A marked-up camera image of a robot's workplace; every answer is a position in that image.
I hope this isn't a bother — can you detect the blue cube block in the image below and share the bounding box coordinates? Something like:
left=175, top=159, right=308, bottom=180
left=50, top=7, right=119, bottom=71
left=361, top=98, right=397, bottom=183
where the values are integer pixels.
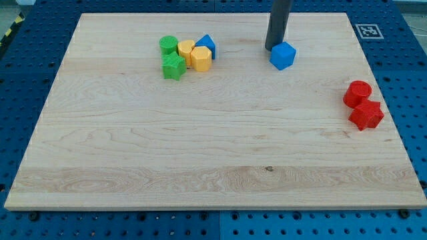
left=270, top=42, right=297, bottom=71

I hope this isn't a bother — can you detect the yellow hexagon block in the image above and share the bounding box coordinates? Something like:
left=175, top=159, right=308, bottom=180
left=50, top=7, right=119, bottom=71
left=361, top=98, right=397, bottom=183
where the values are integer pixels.
left=191, top=46, right=212, bottom=72

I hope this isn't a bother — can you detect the green star block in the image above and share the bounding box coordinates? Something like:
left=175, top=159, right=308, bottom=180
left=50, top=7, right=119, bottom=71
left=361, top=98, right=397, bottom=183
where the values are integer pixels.
left=161, top=52, right=187, bottom=81

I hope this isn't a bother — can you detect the yellow heart block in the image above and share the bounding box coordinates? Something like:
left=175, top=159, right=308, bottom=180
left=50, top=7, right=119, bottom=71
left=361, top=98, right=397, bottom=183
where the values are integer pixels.
left=177, top=40, right=195, bottom=66

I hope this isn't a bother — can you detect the blue triangle block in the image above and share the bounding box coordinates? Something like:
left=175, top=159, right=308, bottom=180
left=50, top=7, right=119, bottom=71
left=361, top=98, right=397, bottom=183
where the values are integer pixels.
left=195, top=34, right=216, bottom=60

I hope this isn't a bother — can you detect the green cylinder block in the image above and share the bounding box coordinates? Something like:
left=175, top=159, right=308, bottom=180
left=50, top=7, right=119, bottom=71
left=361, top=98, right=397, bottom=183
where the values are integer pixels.
left=159, top=35, right=178, bottom=55

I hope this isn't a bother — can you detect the wooden board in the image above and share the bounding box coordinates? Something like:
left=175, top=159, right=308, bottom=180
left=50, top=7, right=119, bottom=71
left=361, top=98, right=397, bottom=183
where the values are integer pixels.
left=5, top=13, right=426, bottom=211

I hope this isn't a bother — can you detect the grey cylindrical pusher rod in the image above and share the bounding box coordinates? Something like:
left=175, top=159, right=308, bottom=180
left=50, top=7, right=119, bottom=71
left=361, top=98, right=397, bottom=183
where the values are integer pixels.
left=264, top=0, right=294, bottom=51

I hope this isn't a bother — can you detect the red cylinder block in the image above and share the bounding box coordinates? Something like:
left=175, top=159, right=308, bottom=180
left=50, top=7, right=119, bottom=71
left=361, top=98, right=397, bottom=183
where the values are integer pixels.
left=343, top=80, right=372, bottom=108

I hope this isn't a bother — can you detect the red star block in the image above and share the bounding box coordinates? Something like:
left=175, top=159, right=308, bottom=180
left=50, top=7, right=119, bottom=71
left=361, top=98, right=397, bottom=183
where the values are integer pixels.
left=348, top=99, right=384, bottom=131

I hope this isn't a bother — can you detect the white fiducial marker tag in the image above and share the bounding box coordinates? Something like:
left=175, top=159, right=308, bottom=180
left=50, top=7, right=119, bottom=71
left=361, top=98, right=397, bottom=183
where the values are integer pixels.
left=355, top=23, right=384, bottom=39

